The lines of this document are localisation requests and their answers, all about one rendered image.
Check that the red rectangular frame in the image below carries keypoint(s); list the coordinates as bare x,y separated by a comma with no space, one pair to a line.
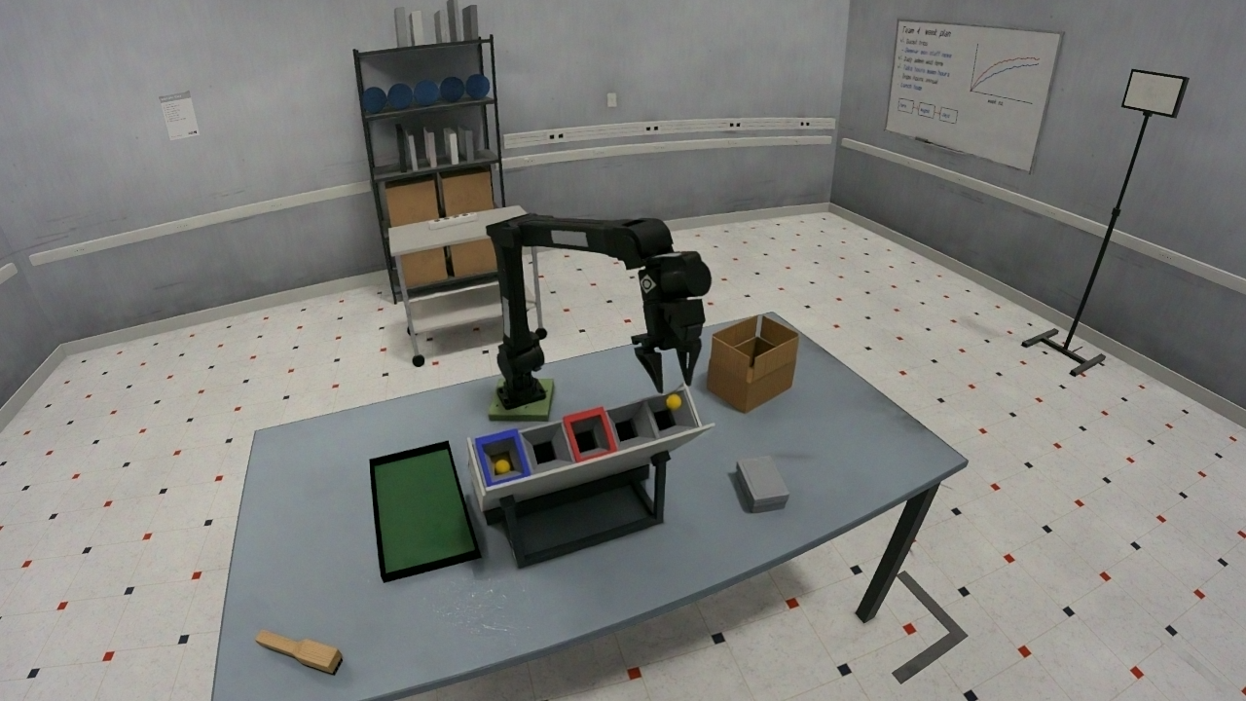
584,415

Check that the blue square frame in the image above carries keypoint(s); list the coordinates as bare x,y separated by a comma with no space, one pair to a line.
496,437

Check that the grey hinged case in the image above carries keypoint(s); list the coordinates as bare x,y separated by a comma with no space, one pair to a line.
762,484

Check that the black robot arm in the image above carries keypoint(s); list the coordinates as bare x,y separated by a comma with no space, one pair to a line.
677,275

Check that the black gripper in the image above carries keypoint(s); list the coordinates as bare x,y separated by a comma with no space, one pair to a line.
651,360

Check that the brown cardboard box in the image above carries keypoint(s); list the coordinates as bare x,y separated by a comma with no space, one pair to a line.
773,368

